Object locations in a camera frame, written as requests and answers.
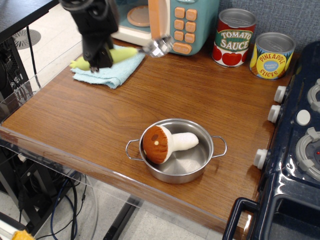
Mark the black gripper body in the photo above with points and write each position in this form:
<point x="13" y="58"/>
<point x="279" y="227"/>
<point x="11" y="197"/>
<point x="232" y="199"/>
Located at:
<point x="93" y="17"/>

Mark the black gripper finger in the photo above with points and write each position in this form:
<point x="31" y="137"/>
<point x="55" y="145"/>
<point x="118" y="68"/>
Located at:
<point x="93" y="48"/>
<point x="105" y="59"/>

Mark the spoon with green handle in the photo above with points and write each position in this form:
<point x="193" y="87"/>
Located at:
<point x="156" y="49"/>

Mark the light blue folded cloth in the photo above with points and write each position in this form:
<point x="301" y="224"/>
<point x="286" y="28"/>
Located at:
<point x="113" y="76"/>

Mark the white stove knob middle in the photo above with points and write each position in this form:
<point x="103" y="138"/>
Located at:
<point x="274" y="113"/>

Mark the white stove knob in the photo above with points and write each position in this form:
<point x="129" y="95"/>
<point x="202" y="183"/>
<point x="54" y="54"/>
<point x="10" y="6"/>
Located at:
<point x="274" y="113"/>
<point x="260" y="158"/>
<point x="279" y="94"/>

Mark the white stove knob upper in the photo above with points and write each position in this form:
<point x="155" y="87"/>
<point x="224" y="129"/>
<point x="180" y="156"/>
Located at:
<point x="279" y="94"/>

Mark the white stove knob lower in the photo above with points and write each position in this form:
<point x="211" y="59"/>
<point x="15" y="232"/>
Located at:
<point x="260" y="158"/>

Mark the dark blue toy stove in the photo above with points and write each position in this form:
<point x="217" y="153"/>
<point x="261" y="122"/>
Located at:
<point x="288" y="205"/>

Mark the black desk at left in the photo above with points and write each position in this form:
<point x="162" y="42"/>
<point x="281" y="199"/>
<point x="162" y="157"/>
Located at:
<point x="15" y="15"/>

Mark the toy microwave teal and cream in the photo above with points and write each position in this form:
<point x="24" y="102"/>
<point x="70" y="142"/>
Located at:
<point x="189" y="22"/>

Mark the plush brown mushroom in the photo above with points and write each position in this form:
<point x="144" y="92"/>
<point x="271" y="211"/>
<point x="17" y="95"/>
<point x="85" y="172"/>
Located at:
<point x="158" y="143"/>

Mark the small steel pot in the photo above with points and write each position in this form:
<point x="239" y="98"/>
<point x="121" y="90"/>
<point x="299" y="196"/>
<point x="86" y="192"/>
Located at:
<point x="182" y="166"/>

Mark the tomato sauce can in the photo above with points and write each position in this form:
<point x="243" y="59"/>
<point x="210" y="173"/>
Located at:
<point x="234" y="32"/>

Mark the pineapple slices can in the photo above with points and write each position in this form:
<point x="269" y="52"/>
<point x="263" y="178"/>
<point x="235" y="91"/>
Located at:
<point x="272" y="54"/>

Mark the black table leg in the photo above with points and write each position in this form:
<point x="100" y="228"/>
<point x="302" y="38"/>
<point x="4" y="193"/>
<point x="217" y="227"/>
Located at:
<point x="120" y="222"/>

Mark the yellow sponge corner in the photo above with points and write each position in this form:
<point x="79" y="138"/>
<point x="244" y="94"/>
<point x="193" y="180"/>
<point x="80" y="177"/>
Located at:
<point x="22" y="235"/>

